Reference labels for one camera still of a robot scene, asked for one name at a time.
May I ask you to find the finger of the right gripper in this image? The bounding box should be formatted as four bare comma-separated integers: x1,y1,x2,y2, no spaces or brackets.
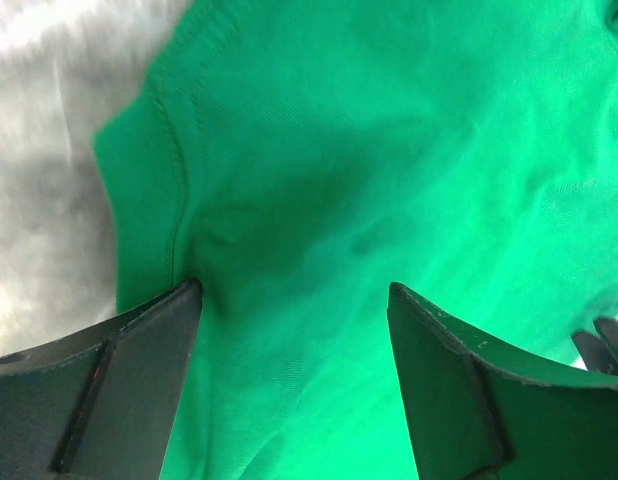
571,317,618,375

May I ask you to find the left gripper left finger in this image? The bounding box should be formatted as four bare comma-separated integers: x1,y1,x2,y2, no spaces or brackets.
0,279,203,479

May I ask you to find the green t shirt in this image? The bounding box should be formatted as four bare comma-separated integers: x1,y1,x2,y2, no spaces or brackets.
94,1,618,479

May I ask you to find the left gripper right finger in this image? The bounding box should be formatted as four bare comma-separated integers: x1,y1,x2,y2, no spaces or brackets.
387,283,618,479

